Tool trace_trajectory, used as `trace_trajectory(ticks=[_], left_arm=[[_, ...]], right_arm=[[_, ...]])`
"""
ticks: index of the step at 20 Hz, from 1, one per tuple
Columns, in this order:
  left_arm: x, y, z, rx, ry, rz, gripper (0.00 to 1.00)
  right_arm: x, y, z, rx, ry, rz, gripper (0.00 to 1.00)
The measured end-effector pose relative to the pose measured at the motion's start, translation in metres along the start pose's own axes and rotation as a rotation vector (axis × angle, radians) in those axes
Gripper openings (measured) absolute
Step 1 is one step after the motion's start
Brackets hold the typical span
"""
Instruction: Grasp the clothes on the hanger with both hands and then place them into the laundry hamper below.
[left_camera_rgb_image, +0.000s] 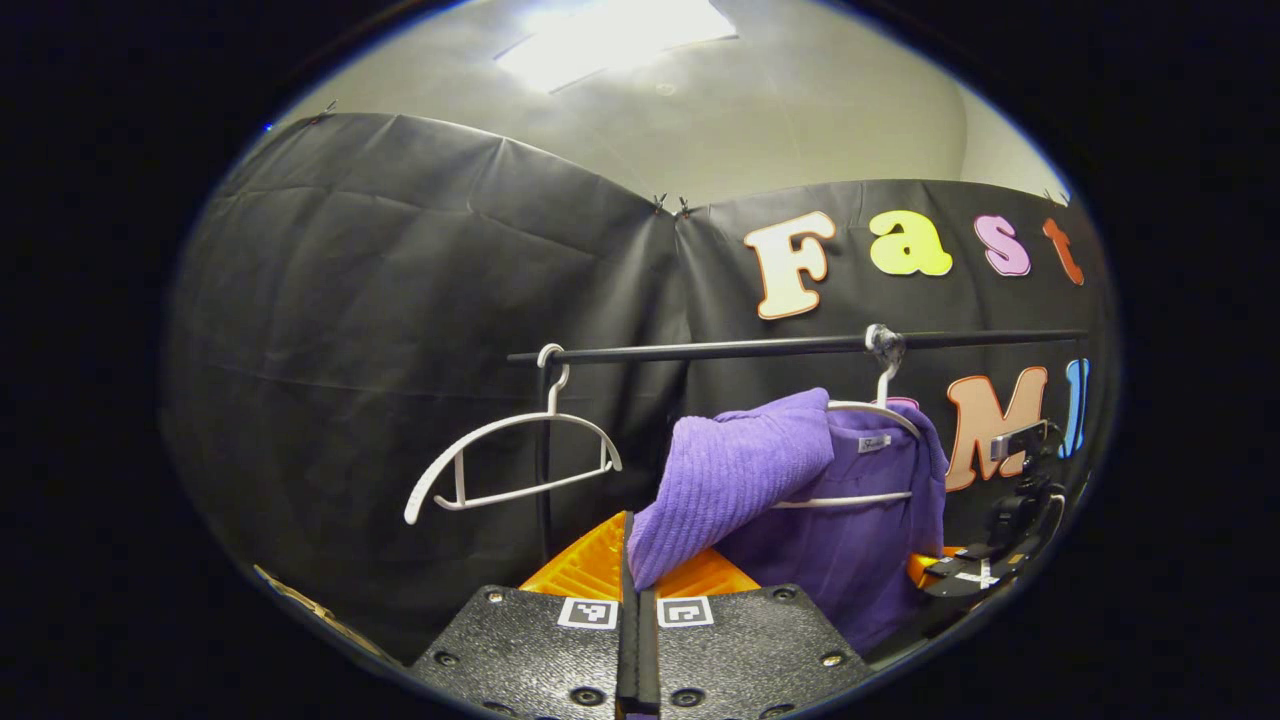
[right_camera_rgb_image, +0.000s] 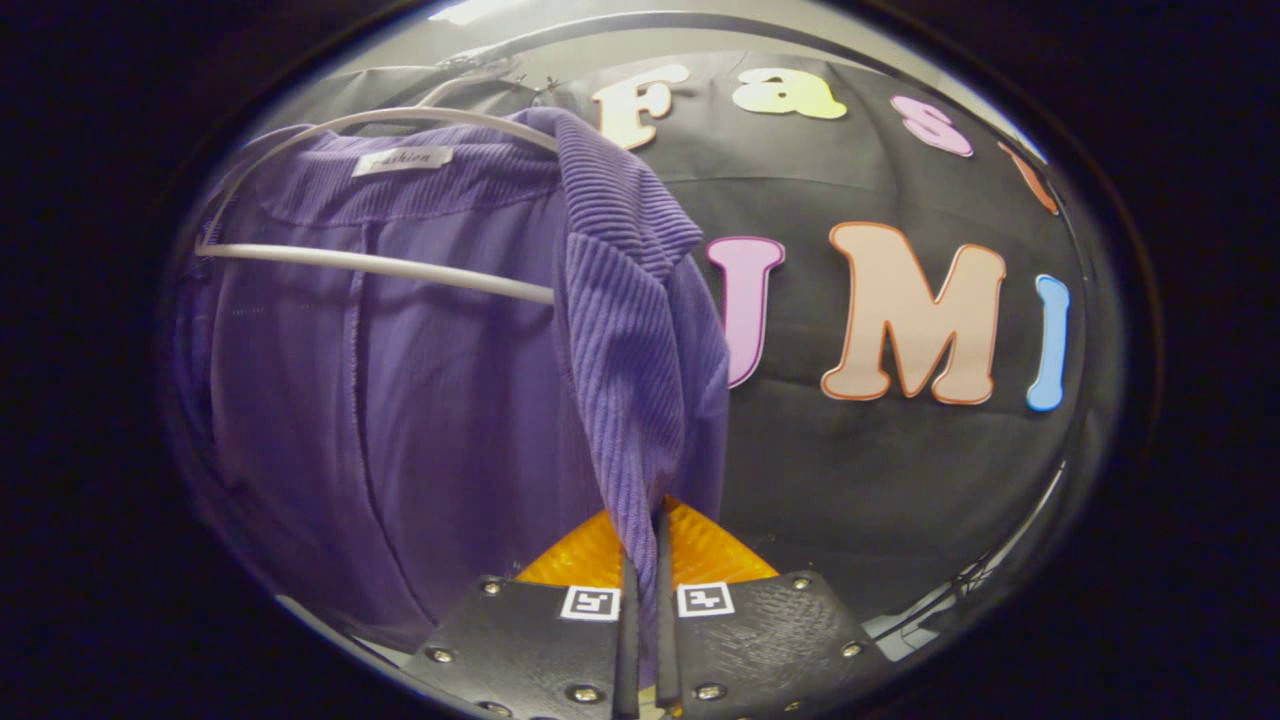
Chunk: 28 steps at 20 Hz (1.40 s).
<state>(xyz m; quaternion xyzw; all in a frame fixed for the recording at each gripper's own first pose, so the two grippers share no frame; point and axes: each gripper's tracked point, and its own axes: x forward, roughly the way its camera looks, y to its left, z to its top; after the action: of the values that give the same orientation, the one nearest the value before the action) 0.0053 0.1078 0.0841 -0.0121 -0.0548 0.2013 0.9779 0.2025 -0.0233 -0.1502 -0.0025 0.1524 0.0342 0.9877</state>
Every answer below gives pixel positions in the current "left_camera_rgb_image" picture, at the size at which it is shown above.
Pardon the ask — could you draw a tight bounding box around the white plastic hanger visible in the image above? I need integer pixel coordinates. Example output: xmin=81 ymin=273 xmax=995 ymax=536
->
xmin=403 ymin=343 xmax=624 ymax=526

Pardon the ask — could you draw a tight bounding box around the purple corduroy jacket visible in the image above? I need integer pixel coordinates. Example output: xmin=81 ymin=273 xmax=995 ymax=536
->
xmin=627 ymin=388 xmax=949 ymax=656

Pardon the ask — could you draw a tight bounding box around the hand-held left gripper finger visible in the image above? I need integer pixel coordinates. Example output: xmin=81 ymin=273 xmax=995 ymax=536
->
xmin=408 ymin=510 xmax=639 ymax=720
xmin=638 ymin=546 xmax=873 ymax=720

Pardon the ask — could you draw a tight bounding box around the black clothes rack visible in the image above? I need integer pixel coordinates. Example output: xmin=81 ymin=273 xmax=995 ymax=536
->
xmin=507 ymin=328 xmax=1091 ymax=561

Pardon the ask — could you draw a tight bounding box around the white hanger with hook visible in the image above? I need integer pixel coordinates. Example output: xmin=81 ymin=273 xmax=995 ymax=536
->
xmin=770 ymin=323 xmax=923 ymax=511

